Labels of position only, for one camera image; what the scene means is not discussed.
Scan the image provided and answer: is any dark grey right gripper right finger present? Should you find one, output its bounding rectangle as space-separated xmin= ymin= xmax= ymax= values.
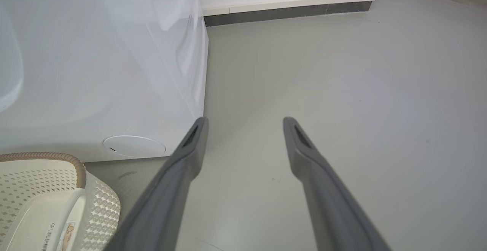
xmin=283 ymin=117 xmax=392 ymax=251

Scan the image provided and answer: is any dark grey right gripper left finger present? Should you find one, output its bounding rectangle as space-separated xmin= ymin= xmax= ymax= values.
xmin=103 ymin=117 xmax=209 ymax=251

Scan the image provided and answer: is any cream perforated laundry basket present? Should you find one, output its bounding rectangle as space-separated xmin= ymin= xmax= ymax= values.
xmin=0 ymin=152 xmax=121 ymax=251

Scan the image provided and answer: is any white washing machine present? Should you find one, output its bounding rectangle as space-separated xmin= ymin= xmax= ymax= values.
xmin=0 ymin=0 xmax=209 ymax=163

